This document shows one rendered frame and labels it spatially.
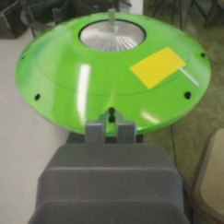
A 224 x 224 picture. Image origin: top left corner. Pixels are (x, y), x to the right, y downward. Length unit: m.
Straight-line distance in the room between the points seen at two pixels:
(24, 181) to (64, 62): 0.22
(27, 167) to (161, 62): 0.29
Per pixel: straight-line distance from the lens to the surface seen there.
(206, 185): 0.68
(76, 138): 0.33
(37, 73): 0.24
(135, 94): 0.18
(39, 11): 0.63
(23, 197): 0.33
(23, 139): 0.38
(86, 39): 0.26
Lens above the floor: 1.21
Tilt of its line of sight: 53 degrees down
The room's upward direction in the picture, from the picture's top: 1 degrees counter-clockwise
